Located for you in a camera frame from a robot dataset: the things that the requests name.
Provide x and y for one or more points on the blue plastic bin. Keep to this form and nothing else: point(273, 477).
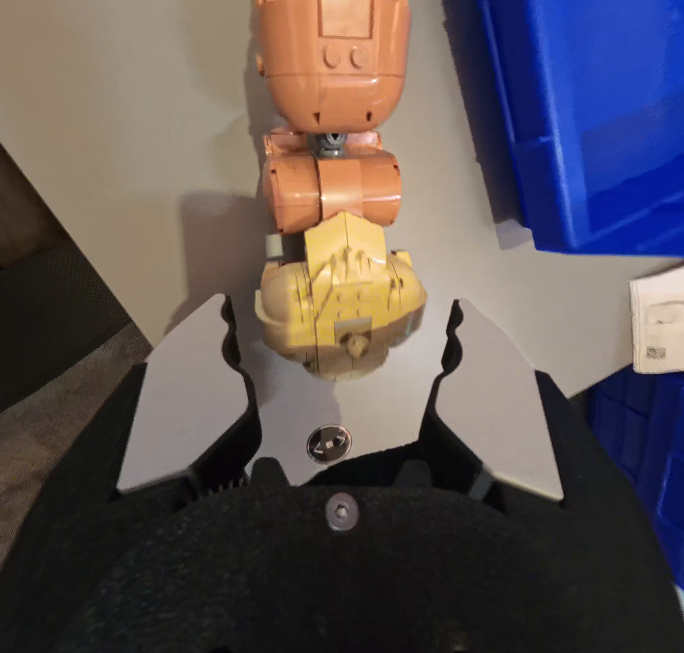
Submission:
point(588, 102)
point(641, 450)

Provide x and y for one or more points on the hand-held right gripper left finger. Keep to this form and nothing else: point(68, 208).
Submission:
point(181, 407)

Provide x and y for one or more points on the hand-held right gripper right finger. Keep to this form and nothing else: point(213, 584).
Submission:
point(497, 423)

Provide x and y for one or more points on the white paper booklet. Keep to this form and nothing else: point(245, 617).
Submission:
point(660, 311)

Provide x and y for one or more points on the round black button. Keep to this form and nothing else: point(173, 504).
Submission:
point(329, 443)

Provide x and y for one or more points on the orange and yellow brick toy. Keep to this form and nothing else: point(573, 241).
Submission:
point(331, 75)

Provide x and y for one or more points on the white desk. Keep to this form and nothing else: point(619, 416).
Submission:
point(107, 102)

